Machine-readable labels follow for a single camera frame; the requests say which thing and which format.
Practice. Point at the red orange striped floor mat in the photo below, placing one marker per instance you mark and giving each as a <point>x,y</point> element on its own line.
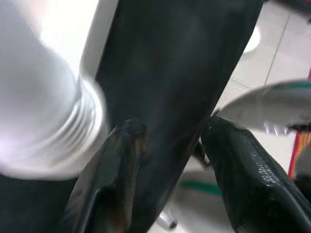
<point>300,138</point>

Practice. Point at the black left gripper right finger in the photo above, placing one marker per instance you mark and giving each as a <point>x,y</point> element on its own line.
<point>255,189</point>

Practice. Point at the black cloth table cover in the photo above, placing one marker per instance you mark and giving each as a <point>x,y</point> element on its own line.
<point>170,72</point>

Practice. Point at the white plastic table leg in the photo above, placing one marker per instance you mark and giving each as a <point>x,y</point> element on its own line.
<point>36,97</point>

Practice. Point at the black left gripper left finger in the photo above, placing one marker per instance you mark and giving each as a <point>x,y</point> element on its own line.
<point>104,182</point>

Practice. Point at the white green-striped robot foot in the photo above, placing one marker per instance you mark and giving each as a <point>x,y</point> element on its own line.
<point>262,104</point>

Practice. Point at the white plastic children table top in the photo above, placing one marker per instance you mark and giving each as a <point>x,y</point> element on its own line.
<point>102,29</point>

